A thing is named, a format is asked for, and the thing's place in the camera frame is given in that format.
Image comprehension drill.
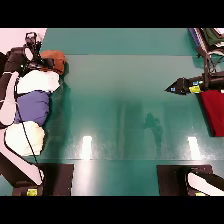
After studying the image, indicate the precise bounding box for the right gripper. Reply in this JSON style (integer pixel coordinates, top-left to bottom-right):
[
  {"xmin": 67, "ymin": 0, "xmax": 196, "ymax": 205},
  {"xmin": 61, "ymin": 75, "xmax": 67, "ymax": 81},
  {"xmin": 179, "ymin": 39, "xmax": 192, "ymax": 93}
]
[{"xmin": 175, "ymin": 76, "xmax": 202, "ymax": 96}]

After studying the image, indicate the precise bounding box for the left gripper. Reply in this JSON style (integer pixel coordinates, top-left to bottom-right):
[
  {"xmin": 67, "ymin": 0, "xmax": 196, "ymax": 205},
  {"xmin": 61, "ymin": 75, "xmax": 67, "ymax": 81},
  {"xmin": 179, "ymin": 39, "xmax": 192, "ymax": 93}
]
[{"xmin": 39, "ymin": 57, "xmax": 56, "ymax": 71}]

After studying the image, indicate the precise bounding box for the orange shirt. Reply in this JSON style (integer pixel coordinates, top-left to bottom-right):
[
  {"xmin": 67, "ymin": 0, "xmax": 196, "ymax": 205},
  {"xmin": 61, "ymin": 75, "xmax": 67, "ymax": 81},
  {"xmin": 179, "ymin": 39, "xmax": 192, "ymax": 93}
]
[{"xmin": 39, "ymin": 49, "xmax": 68, "ymax": 76}]

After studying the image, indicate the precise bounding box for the white garment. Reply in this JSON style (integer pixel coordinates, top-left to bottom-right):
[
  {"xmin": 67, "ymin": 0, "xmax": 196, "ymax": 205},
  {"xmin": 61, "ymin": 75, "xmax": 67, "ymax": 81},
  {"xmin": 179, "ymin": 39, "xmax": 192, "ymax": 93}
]
[
  {"xmin": 4, "ymin": 120, "xmax": 46, "ymax": 158},
  {"xmin": 15, "ymin": 69, "xmax": 62, "ymax": 96}
]

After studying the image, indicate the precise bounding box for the red garment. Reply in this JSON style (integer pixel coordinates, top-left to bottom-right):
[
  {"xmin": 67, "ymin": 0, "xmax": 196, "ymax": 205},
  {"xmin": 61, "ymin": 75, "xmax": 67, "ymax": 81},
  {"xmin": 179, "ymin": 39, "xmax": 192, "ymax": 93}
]
[{"xmin": 199, "ymin": 89, "xmax": 224, "ymax": 138}]

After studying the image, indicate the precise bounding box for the blue garment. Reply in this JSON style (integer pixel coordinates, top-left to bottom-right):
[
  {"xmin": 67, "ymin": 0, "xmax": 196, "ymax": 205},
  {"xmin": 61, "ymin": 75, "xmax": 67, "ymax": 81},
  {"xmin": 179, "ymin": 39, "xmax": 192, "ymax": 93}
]
[{"xmin": 187, "ymin": 28, "xmax": 205, "ymax": 56}]

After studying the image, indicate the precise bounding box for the dark green garment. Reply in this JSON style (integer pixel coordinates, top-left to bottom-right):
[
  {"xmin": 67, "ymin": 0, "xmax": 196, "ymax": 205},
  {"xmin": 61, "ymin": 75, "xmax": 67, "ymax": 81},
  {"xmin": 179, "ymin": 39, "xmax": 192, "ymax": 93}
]
[{"xmin": 201, "ymin": 28, "xmax": 224, "ymax": 47}]

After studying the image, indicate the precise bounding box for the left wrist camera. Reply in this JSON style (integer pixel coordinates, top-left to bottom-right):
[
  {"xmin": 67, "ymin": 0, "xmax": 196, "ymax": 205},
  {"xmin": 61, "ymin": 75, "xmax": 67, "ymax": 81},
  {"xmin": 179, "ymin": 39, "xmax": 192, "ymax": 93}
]
[{"xmin": 24, "ymin": 31, "xmax": 43, "ymax": 52}]

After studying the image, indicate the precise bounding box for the black cable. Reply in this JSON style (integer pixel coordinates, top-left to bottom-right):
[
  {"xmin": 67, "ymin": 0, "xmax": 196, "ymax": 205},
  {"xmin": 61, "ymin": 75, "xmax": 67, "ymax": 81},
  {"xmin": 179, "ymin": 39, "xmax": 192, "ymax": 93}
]
[{"xmin": 13, "ymin": 74, "xmax": 45, "ymax": 184}]

